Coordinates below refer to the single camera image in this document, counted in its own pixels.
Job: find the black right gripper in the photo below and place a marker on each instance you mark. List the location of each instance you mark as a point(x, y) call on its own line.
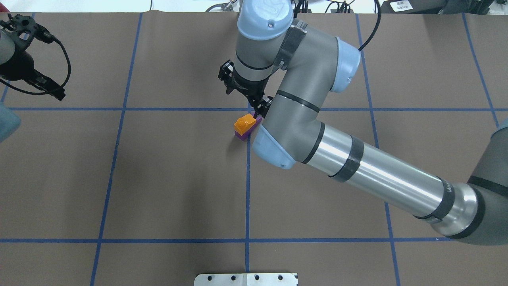
point(247, 85)

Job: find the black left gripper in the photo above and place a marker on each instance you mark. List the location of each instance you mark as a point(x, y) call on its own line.
point(16, 65)

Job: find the purple trapezoid block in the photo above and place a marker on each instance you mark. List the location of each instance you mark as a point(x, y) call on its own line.
point(245, 136)

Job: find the orange trapezoid block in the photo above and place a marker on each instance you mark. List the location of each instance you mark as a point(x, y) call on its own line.
point(244, 123)

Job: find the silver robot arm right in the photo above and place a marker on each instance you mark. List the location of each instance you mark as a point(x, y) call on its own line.
point(286, 69)

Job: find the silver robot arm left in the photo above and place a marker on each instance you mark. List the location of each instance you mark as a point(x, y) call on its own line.
point(23, 85)

